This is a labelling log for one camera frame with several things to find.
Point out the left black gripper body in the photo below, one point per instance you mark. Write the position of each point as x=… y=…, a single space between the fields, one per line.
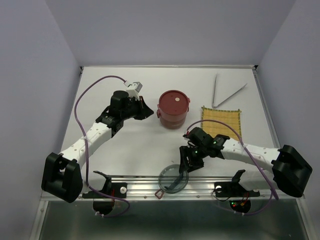
x=127 y=113

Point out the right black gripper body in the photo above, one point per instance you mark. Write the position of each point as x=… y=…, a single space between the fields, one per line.
x=194 y=154

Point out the red steel bowl with clips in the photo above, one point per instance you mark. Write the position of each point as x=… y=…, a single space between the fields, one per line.
x=171 y=118

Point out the red steel lunch bowl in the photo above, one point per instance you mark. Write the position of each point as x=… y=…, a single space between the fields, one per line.
x=172 y=125

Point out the metal tongs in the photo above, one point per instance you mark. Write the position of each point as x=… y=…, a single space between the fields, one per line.
x=215 y=106

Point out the yellow bamboo mat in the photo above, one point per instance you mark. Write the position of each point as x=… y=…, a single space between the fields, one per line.
x=230 y=117

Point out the grey lid with red clips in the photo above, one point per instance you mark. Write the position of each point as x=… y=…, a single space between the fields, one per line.
x=171 y=181

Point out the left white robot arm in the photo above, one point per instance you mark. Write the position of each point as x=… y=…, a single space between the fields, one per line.
x=62 y=175

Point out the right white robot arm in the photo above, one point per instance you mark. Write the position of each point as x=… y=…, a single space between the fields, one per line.
x=279 y=168

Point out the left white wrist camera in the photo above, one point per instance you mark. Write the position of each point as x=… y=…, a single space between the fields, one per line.
x=133 y=89

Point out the aluminium front rail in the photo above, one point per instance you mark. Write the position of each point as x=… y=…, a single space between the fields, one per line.
x=143 y=186

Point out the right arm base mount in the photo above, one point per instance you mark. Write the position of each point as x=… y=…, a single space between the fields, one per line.
x=239 y=198

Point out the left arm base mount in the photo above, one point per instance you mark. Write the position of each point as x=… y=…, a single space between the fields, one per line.
x=110 y=201

